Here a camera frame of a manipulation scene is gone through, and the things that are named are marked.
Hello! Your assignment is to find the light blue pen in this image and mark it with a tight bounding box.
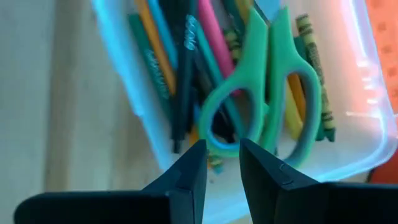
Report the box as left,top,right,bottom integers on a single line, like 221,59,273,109
146,0,178,69

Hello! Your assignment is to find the black pen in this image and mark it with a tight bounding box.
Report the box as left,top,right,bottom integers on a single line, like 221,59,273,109
170,43,195,155
174,0,237,144

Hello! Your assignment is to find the orange plastic box lid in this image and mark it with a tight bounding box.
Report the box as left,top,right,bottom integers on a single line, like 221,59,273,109
363,0,398,184

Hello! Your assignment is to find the translucent plastic supply box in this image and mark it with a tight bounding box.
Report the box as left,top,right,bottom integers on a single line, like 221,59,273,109
90,0,398,224

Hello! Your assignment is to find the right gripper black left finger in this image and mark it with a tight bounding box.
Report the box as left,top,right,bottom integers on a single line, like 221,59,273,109
14,139,208,224

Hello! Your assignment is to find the olive green crayon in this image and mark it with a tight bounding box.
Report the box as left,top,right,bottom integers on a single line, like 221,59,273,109
223,28,243,65

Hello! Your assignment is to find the yellow-green crayon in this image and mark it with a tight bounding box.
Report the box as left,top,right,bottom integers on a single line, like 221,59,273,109
294,12,337,131

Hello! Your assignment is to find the teal crayon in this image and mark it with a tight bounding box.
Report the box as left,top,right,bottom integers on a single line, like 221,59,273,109
183,14,246,138

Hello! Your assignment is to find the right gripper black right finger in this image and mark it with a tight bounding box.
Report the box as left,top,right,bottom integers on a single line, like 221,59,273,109
239,139,398,224

